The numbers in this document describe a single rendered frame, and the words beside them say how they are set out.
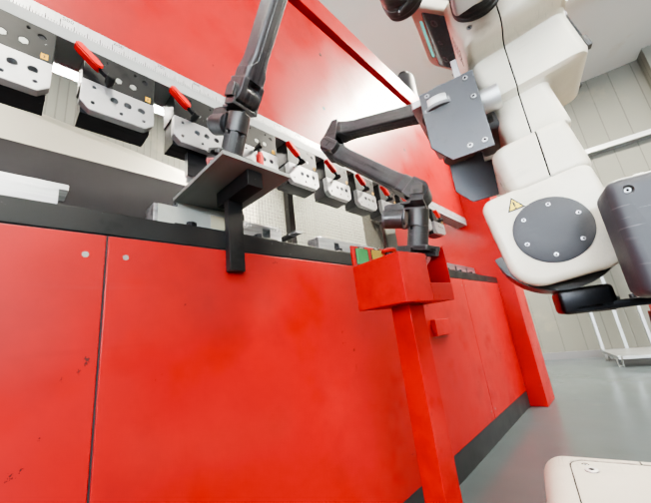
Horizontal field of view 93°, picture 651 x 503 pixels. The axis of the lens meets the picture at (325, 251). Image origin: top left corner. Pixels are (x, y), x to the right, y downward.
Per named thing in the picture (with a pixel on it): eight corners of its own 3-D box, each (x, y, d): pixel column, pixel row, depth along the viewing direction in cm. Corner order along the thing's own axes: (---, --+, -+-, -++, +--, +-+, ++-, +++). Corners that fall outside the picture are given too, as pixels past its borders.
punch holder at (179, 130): (174, 139, 82) (174, 88, 86) (162, 154, 87) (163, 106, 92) (226, 157, 93) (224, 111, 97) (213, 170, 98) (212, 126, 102)
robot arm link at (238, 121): (239, 105, 77) (256, 116, 81) (222, 107, 80) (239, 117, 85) (233, 133, 77) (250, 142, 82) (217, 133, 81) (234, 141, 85)
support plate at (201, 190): (222, 153, 63) (222, 149, 63) (173, 201, 80) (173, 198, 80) (291, 178, 76) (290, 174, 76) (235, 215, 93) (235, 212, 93)
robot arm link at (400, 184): (325, 133, 106) (338, 151, 115) (316, 146, 106) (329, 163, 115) (431, 181, 82) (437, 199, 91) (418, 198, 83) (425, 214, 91)
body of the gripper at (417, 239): (409, 254, 92) (410, 230, 92) (440, 253, 84) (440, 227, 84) (395, 252, 88) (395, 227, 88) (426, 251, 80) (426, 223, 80)
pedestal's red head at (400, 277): (406, 301, 69) (392, 227, 74) (358, 310, 81) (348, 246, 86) (455, 299, 81) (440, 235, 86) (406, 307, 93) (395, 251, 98)
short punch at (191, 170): (187, 181, 85) (187, 152, 88) (184, 184, 87) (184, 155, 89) (221, 191, 92) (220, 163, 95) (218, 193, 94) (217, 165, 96)
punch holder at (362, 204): (358, 205, 139) (353, 172, 143) (344, 211, 144) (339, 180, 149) (377, 211, 149) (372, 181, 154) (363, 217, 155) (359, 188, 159)
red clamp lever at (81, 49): (80, 37, 68) (118, 78, 72) (77, 50, 71) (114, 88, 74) (73, 39, 67) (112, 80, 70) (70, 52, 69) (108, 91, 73)
